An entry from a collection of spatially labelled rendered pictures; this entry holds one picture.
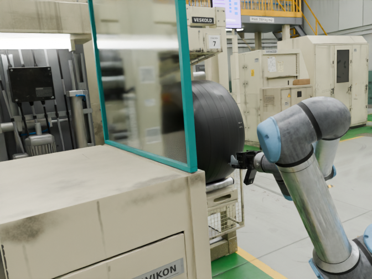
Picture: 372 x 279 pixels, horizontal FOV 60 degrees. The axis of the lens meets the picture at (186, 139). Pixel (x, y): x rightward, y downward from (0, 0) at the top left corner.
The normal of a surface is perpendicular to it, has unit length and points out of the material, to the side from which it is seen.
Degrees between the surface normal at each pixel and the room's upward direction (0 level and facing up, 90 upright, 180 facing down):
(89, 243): 90
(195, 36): 90
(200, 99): 49
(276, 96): 90
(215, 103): 55
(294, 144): 105
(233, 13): 90
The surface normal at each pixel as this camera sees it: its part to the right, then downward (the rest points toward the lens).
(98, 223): 0.54, 0.11
